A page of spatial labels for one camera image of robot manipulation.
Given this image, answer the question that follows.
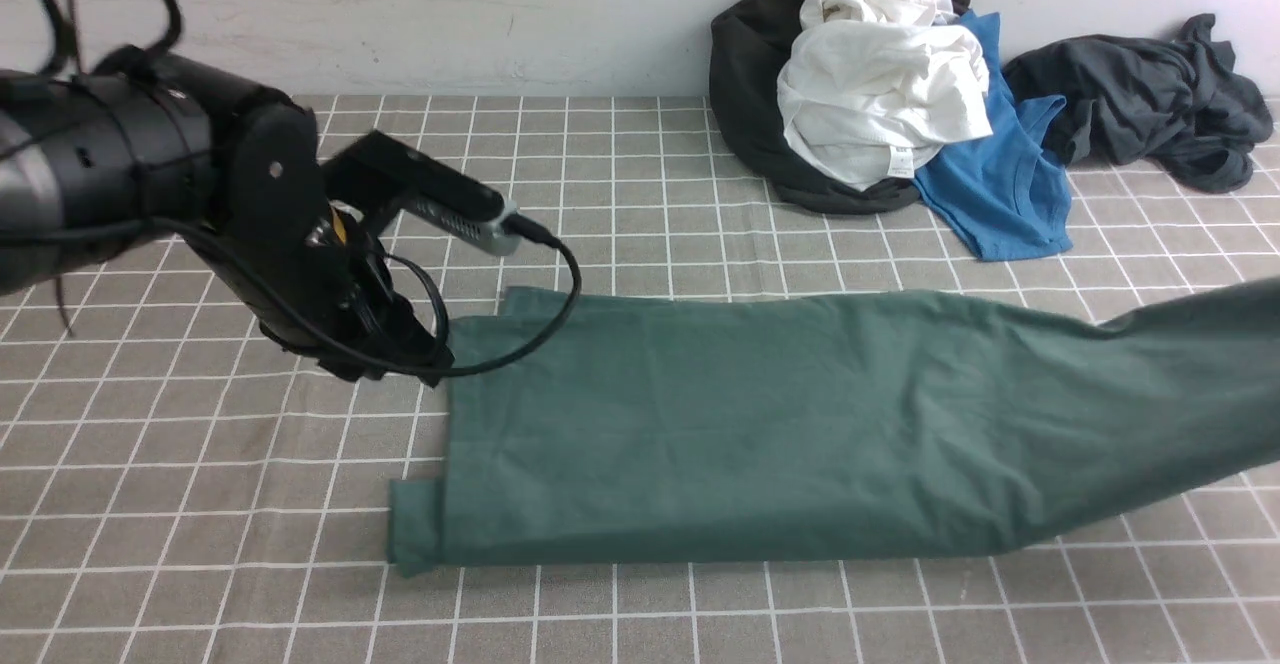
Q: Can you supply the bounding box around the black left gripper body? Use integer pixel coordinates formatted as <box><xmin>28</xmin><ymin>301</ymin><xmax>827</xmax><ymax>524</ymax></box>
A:
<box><xmin>196</xmin><ymin>207</ymin><xmax>454</xmax><ymax>383</ymax></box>

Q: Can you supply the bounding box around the green long-sleeve shirt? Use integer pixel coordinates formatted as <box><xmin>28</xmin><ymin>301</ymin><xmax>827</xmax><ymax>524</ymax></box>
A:
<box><xmin>387</xmin><ymin>278</ymin><xmax>1279</xmax><ymax>576</ymax></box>

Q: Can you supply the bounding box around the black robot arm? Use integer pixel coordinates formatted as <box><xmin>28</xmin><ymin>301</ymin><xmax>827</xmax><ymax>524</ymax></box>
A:
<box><xmin>1</xmin><ymin>46</ymin><xmax>454</xmax><ymax>385</ymax></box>

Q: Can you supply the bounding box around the blue t-shirt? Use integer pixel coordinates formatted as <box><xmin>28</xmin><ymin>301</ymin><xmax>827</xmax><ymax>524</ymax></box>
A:
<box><xmin>914</xmin><ymin>12</ymin><xmax>1073</xmax><ymax>262</ymax></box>

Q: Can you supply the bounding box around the grey checked tablecloth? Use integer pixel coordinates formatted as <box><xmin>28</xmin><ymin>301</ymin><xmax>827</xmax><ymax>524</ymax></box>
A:
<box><xmin>1</xmin><ymin>95</ymin><xmax>1277</xmax><ymax>663</ymax></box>

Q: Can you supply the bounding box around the black garment in pile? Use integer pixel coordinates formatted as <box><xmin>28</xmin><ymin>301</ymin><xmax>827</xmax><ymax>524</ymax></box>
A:
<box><xmin>709</xmin><ymin>0</ymin><xmax>970</xmax><ymax>216</ymax></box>

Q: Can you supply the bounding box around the white garment in pile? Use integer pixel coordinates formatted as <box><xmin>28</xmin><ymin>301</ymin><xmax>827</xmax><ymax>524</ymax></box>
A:
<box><xmin>777</xmin><ymin>0</ymin><xmax>992</xmax><ymax>191</ymax></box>

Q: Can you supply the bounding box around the dark grey crumpled garment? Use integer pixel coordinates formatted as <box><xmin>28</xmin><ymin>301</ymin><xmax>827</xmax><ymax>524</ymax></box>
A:
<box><xmin>1004</xmin><ymin>13</ymin><xmax>1274</xmax><ymax>194</ymax></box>

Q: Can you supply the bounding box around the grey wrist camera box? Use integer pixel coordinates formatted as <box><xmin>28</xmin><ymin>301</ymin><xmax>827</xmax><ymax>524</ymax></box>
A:
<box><xmin>320</xmin><ymin>130</ymin><xmax>521</xmax><ymax>258</ymax></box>

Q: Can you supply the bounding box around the black camera cable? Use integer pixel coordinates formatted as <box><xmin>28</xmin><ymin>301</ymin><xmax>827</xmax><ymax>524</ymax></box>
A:
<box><xmin>0</xmin><ymin>0</ymin><xmax>582</xmax><ymax>381</ymax></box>

